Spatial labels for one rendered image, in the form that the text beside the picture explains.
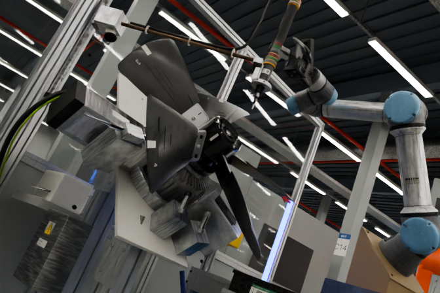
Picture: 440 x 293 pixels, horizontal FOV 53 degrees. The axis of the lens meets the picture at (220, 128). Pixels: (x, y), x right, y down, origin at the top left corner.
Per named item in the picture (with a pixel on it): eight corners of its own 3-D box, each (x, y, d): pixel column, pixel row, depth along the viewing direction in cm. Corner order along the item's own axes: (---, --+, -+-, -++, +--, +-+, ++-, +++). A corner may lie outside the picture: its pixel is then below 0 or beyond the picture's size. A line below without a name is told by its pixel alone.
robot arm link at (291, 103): (300, 119, 184) (323, 108, 179) (287, 115, 175) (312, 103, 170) (293, 102, 187) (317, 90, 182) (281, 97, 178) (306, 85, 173)
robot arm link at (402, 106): (448, 251, 148) (425, 93, 158) (441, 256, 136) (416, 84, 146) (410, 251, 154) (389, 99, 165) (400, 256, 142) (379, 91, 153)
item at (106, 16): (89, 20, 162) (99, 2, 165) (96, 31, 169) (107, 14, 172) (113, 27, 160) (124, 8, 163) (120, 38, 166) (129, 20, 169)
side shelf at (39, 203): (11, 197, 158) (16, 189, 159) (92, 233, 179) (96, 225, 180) (37, 206, 140) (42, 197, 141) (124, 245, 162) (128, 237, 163)
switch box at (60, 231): (12, 275, 133) (48, 207, 141) (38, 284, 139) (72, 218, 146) (30, 290, 122) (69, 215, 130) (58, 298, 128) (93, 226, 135)
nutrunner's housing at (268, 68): (252, 89, 145) (296, -18, 160) (253, 94, 148) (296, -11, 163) (263, 92, 144) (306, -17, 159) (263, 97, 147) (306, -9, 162)
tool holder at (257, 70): (243, 77, 145) (254, 52, 148) (245, 87, 151) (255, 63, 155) (270, 84, 143) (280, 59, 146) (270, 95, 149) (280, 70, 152)
